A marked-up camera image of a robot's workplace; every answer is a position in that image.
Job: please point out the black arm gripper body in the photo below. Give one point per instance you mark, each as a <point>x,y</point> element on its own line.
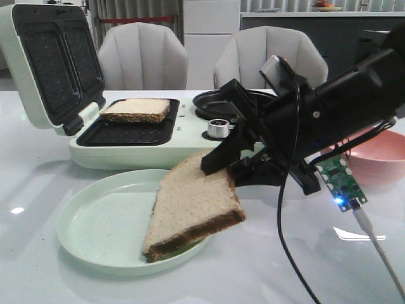
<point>285,129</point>

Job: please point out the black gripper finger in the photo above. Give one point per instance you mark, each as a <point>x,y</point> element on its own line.
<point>239,143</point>
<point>260,169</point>

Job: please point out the bread slice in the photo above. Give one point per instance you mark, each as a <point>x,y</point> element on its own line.
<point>137,110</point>
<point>189,206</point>

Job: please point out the green breakfast maker lid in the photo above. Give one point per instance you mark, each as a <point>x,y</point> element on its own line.
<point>53,62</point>

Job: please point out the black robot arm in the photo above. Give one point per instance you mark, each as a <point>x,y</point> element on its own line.
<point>371,92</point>

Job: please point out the green breakfast maker base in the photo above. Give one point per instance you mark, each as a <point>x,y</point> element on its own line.
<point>128,146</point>

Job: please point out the left silver control knob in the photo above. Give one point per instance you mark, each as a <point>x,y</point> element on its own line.
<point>218,128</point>

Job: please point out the black round frying pan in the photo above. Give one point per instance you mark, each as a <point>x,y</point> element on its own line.
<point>213,105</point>

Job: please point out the green circuit board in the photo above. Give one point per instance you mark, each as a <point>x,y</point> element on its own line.
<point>340,182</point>

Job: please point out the pink bowl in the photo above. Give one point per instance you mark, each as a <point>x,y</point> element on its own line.
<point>378,161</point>

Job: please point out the dark counter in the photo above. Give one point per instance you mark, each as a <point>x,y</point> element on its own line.
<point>342,38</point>

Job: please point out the right grey chair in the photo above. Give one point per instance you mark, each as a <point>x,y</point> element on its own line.
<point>246,51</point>

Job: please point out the grey chair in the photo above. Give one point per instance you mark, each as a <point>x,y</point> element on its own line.
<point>246,51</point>
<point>143,56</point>

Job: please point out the fruit plate on counter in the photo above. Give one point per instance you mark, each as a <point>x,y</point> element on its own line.
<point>324,6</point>

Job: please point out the white cabinet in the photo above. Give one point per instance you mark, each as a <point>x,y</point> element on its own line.
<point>207,26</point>

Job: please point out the left grey chair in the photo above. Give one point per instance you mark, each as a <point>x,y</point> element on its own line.
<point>143,56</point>

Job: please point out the light green plate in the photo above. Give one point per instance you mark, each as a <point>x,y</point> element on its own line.
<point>104,225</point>

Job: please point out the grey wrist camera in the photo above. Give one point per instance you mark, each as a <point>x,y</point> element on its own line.
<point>278,74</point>

